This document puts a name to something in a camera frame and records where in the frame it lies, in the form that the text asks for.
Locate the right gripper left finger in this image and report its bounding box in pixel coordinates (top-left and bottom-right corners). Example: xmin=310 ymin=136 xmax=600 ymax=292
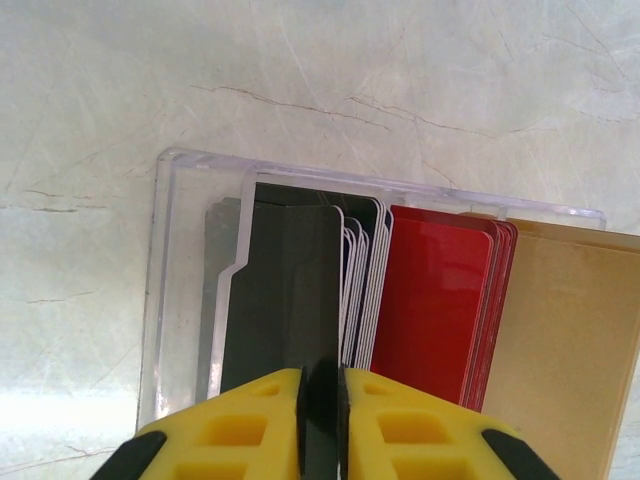
xmin=107 ymin=367 xmax=307 ymax=480

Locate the gold card stack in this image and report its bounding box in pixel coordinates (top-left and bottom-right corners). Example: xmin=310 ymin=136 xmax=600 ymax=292
xmin=459 ymin=212 xmax=632 ymax=480

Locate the clear plastic card box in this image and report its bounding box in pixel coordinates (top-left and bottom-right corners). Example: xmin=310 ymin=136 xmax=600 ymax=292
xmin=134 ymin=146 xmax=609 ymax=436

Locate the black plastic card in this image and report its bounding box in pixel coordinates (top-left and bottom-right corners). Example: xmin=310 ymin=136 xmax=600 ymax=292
xmin=219 ymin=203 xmax=346 ymax=480

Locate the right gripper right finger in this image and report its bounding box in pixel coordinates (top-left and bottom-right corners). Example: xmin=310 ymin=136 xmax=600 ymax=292
xmin=339 ymin=368 xmax=566 ymax=480

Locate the black card stack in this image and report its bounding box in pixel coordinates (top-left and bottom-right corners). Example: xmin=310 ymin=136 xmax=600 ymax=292
xmin=253 ymin=182 xmax=391 ymax=371

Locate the grey card stack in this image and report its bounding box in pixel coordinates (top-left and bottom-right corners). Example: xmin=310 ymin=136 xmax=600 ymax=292
xmin=204 ymin=196 xmax=251 ymax=401

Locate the red card stack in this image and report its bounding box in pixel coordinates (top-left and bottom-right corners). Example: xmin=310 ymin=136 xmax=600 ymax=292
xmin=369 ymin=203 xmax=520 ymax=417

